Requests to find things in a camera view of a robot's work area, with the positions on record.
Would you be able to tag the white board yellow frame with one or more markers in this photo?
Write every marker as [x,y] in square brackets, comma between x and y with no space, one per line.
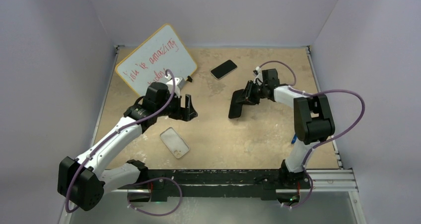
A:
[148,62]

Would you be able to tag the blue marker pen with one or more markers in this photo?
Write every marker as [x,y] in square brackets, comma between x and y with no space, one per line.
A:
[294,139]

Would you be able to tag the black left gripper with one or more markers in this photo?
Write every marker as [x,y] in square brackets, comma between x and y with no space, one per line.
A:
[182,113]

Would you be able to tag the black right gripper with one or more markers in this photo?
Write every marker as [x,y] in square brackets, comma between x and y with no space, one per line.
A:
[245,98]

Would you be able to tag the aluminium frame rail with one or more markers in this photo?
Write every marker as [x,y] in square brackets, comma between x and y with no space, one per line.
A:
[267,179]

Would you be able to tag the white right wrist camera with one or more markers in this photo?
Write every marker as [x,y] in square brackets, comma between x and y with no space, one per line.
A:
[258,72]

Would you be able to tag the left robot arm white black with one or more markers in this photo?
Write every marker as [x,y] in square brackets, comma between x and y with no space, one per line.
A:
[84,180]

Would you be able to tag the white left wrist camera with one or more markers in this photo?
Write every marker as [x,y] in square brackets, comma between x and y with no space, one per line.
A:
[179,84]

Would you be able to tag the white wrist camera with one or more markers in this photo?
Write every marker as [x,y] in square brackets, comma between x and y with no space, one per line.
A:
[258,72]
[179,84]

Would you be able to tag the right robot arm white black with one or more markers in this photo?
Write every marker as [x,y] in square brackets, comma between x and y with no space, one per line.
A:
[312,117]

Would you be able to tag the black phone case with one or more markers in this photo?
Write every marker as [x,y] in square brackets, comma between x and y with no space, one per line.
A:
[235,109]

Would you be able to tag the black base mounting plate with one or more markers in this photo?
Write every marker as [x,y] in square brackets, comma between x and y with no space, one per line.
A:
[173,189]

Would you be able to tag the black phone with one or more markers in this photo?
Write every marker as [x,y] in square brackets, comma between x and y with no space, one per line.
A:
[223,69]

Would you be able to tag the white phone case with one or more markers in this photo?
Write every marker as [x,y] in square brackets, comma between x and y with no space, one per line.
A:
[174,142]

